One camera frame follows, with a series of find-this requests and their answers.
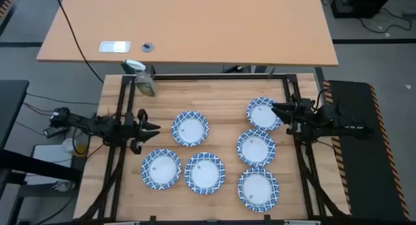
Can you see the black mat with hazard stripes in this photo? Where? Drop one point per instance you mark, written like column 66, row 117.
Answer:
column 357, row 173

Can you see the clear bottle with yellow liquid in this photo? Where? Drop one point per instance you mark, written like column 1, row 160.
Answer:
column 69, row 146

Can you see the clear spray bottle white trigger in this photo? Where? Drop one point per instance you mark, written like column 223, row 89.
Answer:
column 145, row 85

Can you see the white flat box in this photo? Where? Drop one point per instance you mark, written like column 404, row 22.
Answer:
column 48, row 156

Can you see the black aluminium frame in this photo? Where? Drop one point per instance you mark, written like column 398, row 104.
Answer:
column 211, row 77

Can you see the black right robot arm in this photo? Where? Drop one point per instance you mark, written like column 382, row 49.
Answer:
column 338, row 124

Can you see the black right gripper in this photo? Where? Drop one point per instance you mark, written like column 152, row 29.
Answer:
column 300, row 116

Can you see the blue white patterned bowl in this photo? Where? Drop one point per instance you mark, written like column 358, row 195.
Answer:
column 161, row 169
column 255, row 148
column 204, row 173
column 261, row 117
column 258, row 190
column 190, row 129

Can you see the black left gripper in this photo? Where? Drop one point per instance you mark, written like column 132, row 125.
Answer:
column 136, row 130

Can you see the large orange wooden table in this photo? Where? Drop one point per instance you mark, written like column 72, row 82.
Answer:
column 201, row 23

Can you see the black power adapter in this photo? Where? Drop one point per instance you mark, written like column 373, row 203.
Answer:
column 52, row 131

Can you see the black desk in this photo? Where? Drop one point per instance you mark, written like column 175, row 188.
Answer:
column 11, row 108

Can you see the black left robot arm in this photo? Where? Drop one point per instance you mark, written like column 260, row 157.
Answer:
column 97, row 125

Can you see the black computer tower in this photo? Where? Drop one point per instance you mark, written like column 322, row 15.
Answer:
column 360, row 4

